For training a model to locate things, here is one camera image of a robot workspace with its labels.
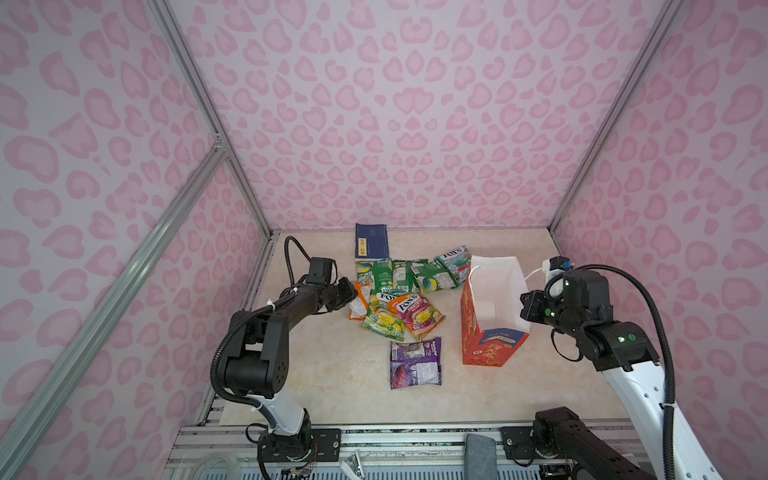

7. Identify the orange snack packet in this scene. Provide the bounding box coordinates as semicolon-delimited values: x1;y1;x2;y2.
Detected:
349;282;371;321

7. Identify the yellow green candy packet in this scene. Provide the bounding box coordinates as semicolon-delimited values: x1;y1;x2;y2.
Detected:
363;308;405;342

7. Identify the green Fox's spring packet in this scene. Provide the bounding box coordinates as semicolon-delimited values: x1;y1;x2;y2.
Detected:
368;289;410;311

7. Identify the green snack packet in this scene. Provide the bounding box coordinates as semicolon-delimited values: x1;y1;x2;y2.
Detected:
410;260;456;296
355;259;418;294

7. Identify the red white paper bag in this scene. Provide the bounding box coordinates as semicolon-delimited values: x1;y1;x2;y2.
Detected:
461;255;531;367

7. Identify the purple snack packet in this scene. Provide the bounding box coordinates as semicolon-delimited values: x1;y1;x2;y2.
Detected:
390;337;442;390

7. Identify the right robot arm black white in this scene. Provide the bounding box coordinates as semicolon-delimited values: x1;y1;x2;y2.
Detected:
520;264;721;479

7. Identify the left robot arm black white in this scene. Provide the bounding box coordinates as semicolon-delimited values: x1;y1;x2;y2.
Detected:
210;277;357;458

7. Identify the pink Fox's candy packet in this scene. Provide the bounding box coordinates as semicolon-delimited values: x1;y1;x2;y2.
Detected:
388;293;445;341

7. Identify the mint Fox's candy packet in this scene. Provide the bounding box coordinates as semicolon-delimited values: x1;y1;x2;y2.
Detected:
434;245;472;286

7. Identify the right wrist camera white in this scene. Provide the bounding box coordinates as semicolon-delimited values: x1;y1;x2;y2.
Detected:
542;256;574;298

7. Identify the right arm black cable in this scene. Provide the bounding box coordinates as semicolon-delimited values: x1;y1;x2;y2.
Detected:
572;263;678;480

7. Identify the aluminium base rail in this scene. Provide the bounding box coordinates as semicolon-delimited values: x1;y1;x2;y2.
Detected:
161;419;661;480

